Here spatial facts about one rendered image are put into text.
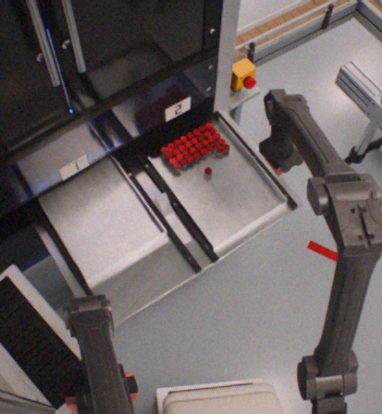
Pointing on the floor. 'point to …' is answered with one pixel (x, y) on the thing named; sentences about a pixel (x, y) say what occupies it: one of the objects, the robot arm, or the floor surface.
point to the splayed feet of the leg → (365, 151)
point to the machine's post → (227, 33)
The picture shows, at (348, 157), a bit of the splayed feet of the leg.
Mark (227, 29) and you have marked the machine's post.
